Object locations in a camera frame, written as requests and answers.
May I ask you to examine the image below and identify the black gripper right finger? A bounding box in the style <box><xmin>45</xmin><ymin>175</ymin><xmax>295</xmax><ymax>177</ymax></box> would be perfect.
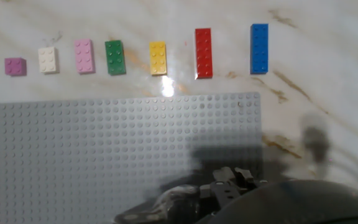
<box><xmin>200</xmin><ymin>166</ymin><xmax>260</xmax><ymax>215</ymax></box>

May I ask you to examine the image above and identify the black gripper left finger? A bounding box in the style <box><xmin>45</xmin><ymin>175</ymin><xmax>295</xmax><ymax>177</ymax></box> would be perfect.
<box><xmin>113</xmin><ymin>185</ymin><xmax>202</xmax><ymax>224</ymax></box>

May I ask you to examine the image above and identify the long blue Lego brick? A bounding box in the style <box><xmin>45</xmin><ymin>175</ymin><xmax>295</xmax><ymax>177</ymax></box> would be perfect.
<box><xmin>250</xmin><ymin>23</ymin><xmax>269</xmax><ymax>75</ymax></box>

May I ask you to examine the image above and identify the grey Lego baseplate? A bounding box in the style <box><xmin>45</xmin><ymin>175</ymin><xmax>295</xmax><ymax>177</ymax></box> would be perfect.
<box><xmin>0</xmin><ymin>91</ymin><xmax>264</xmax><ymax>224</ymax></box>

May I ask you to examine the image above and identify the long red Lego brick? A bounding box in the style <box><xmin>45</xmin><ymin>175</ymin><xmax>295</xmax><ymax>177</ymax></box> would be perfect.
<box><xmin>194</xmin><ymin>27</ymin><xmax>214</xmax><ymax>80</ymax></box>

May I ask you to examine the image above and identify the yellow Lego brick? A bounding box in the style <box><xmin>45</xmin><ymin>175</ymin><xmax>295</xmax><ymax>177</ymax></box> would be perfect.
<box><xmin>149</xmin><ymin>41</ymin><xmax>168</xmax><ymax>76</ymax></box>

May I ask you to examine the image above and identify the green Lego brick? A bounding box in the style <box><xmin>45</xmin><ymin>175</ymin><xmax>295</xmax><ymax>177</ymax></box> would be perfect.
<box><xmin>104</xmin><ymin>39</ymin><xmax>127</xmax><ymax>76</ymax></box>

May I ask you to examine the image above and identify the pink Lego brick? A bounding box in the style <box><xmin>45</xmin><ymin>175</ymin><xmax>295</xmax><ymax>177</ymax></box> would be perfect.
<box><xmin>74</xmin><ymin>38</ymin><xmax>96</xmax><ymax>75</ymax></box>

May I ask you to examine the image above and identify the white Lego brick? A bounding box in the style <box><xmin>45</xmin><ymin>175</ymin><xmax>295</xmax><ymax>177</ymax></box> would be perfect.
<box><xmin>37</xmin><ymin>46</ymin><xmax>60</xmax><ymax>75</ymax></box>

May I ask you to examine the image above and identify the small magenta Lego brick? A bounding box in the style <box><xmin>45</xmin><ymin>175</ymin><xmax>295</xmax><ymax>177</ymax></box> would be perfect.
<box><xmin>4</xmin><ymin>57</ymin><xmax>27</xmax><ymax>77</ymax></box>

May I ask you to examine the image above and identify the marble pattern mat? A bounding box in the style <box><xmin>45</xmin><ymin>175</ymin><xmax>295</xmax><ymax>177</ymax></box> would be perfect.
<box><xmin>0</xmin><ymin>0</ymin><xmax>358</xmax><ymax>194</ymax></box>

